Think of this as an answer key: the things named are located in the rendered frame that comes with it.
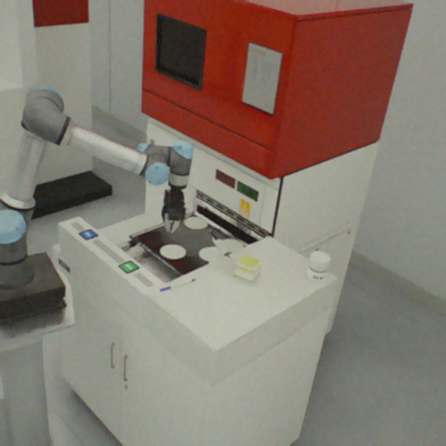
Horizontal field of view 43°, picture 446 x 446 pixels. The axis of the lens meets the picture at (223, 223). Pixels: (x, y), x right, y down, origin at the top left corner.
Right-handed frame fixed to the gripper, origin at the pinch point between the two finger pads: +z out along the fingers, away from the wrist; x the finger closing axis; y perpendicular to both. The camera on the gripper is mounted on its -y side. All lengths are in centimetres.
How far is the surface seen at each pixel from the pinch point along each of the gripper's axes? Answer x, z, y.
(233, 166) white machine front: -25.3, -18.1, 24.0
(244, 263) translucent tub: -23.3, -4.8, -24.9
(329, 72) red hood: -51, -64, 16
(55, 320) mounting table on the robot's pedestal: 39, 22, -28
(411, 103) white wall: -144, -28, 112
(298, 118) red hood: -41, -48, 8
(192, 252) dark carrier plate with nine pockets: -10.5, 10.1, 1.6
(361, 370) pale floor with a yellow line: -118, 91, 19
